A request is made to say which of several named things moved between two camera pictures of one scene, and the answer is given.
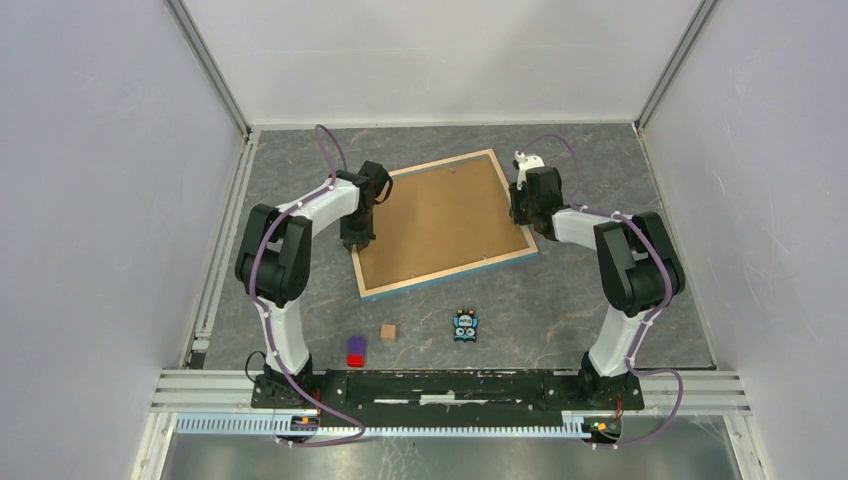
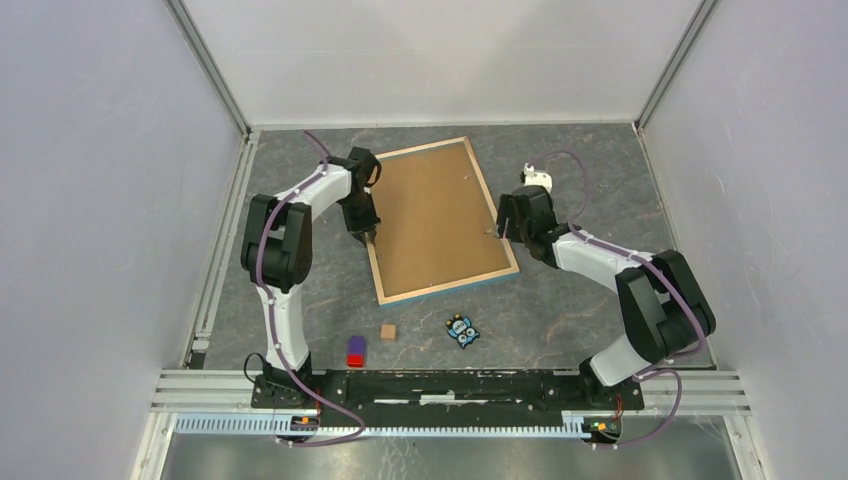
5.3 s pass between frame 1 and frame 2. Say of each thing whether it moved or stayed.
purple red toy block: stayed
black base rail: stayed
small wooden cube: stayed
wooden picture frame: moved
